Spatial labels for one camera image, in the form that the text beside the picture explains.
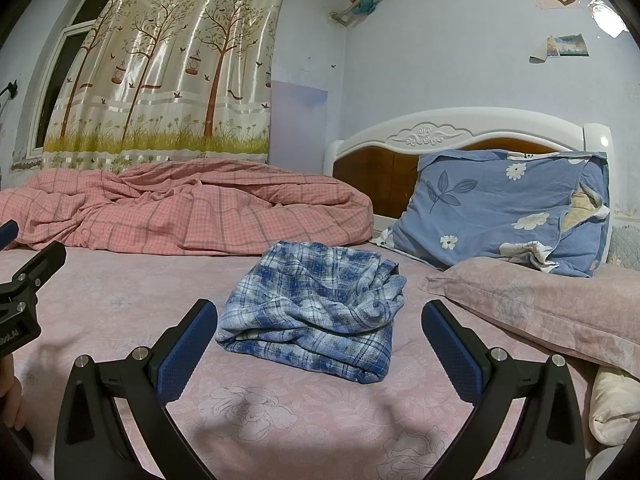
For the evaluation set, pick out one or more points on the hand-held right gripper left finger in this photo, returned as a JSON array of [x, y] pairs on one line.
[[187, 350]]

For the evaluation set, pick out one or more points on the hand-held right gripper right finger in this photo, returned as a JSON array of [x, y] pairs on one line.
[[450, 347]]

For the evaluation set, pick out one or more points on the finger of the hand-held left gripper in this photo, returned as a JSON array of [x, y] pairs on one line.
[[7, 234], [42, 260]]

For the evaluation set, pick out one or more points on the blue plaid shirt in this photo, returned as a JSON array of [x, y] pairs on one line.
[[310, 310]]

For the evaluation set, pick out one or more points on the person's left hand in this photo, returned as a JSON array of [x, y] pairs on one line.
[[11, 400]]

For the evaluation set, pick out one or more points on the bed with pink sheet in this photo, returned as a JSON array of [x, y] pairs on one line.
[[125, 300]]

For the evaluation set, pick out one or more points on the pink floral pillow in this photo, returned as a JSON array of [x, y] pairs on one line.
[[550, 305]]

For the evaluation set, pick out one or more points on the pink checked quilt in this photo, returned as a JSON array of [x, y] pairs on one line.
[[200, 210]]

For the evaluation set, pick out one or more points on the blue floral pillow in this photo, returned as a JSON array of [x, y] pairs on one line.
[[490, 210]]

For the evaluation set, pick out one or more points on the cream pillow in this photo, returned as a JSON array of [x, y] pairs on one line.
[[615, 405]]

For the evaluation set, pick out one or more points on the white framed window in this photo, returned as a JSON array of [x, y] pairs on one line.
[[60, 60]]

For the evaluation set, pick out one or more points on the grey quilted cushion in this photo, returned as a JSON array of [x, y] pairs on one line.
[[625, 247]]

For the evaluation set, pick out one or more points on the tree print curtain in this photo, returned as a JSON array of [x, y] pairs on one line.
[[165, 85]]

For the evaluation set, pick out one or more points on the white and brown headboard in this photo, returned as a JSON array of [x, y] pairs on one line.
[[450, 132]]

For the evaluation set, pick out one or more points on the blue wall picture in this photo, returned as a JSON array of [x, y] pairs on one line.
[[570, 46]]

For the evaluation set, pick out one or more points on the shiny wall sticker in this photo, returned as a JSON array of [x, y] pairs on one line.
[[607, 17]]

